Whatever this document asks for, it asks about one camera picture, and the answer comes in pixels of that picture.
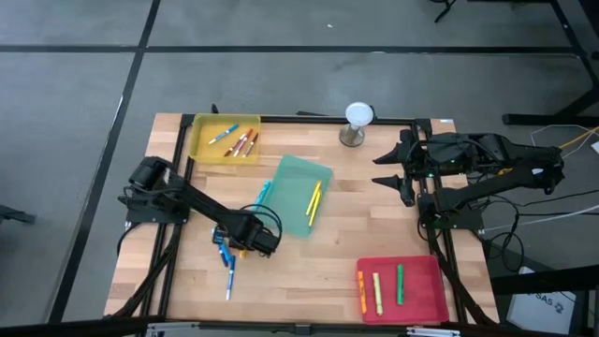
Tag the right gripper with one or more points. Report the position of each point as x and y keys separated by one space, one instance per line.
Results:
x=435 y=156

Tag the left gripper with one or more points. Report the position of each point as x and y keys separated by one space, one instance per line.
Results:
x=255 y=236

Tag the markers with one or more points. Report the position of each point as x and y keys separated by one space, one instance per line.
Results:
x=238 y=142

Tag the green marker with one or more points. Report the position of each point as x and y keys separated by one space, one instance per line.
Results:
x=400 y=285

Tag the orange Sharpie highlighter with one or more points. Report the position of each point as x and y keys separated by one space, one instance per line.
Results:
x=362 y=292

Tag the pale green highlighter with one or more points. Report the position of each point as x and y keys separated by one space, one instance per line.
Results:
x=377 y=294

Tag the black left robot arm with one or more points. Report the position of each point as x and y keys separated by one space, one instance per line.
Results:
x=206 y=208

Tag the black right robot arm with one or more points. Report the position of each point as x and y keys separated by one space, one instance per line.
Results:
x=496 y=185

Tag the blue capped white marker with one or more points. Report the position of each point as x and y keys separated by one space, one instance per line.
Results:
x=223 y=257

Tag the teal marker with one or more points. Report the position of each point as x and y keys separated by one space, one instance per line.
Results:
x=262 y=194

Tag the green translucent bin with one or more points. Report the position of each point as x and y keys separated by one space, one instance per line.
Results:
x=290 y=196

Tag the white-topped metal stand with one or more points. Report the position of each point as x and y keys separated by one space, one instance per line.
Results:
x=359 y=113

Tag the yellow translucent bin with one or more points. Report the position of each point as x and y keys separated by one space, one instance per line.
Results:
x=206 y=150

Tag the red translucent bin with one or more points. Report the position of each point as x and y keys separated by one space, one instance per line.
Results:
x=421 y=290

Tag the black desk base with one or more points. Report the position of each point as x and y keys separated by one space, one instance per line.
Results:
x=529 y=119

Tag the black chair base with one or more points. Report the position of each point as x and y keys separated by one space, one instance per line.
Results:
x=443 y=10

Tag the black front crossbar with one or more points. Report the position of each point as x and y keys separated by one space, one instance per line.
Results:
x=93 y=327

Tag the white cardboard box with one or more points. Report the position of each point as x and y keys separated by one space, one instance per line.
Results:
x=538 y=309

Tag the black floor foot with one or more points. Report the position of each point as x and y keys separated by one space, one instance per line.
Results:
x=14 y=214

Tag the black aluminium table frame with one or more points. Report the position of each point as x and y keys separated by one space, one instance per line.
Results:
x=304 y=120

